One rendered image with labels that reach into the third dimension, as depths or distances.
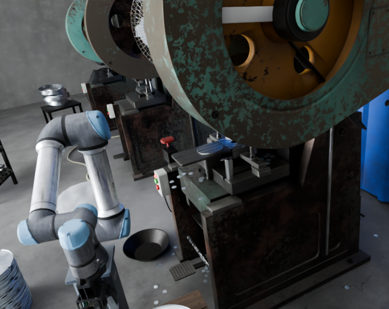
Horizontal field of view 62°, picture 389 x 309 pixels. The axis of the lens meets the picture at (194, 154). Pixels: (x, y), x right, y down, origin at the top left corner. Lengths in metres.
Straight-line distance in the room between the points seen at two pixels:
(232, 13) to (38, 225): 0.80
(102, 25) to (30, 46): 5.34
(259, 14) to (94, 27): 1.78
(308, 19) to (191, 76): 0.35
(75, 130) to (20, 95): 6.80
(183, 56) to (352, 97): 0.64
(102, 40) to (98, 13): 0.18
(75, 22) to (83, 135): 3.18
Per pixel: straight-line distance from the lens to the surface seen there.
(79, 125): 1.22
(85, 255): 0.95
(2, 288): 2.02
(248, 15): 0.98
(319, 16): 1.02
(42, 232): 1.05
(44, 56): 7.89
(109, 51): 2.63
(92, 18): 2.62
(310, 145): 1.50
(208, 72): 0.90
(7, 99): 8.04
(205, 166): 1.48
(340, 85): 1.20
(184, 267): 1.80
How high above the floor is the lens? 1.38
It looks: 24 degrees down
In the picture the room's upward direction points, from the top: 9 degrees counter-clockwise
